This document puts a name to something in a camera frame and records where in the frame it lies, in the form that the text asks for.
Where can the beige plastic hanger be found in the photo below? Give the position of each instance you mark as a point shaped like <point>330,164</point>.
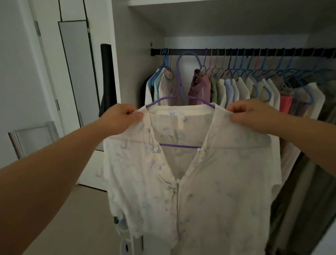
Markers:
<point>225,60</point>
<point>273,61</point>
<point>218,59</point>

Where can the clothes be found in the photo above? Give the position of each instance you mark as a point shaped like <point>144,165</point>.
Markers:
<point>162,86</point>

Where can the person's left hand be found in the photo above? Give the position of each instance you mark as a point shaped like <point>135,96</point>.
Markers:
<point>120,119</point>

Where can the grey framed panel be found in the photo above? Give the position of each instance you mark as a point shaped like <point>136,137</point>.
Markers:
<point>34,139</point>

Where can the person's right forearm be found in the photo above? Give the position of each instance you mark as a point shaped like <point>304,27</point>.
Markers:
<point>307,142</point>

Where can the mauve pink shorts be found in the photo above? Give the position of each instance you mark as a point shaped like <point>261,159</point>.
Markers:
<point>202,88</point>

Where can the mauve grey plastic hanger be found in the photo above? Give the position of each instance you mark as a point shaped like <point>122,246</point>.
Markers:
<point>207,59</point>

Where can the white floral blouse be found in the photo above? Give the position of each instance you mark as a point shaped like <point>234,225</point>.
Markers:
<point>210,197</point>

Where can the white room door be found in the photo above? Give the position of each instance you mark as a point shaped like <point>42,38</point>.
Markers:
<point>50,52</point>

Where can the person's right hand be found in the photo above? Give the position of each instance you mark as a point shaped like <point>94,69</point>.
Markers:
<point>252,115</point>

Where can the person's left forearm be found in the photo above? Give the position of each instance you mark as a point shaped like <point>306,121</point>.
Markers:
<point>47,184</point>

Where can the metal door hinge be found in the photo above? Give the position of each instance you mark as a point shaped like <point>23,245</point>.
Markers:
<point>57,104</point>
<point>37,28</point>

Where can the black clothes rail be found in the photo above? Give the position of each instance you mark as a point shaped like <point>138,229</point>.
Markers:
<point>189,52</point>

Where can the green shorts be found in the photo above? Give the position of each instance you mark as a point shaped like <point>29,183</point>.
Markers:
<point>214,88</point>

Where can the tall wall mirror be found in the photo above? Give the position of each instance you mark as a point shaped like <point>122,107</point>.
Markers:
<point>78,73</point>

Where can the white wardrobe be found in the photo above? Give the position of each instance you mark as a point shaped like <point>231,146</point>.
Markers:
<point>131,65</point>

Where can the pink plastic hanger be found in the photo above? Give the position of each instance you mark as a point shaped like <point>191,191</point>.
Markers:
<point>212,59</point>
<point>258,61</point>

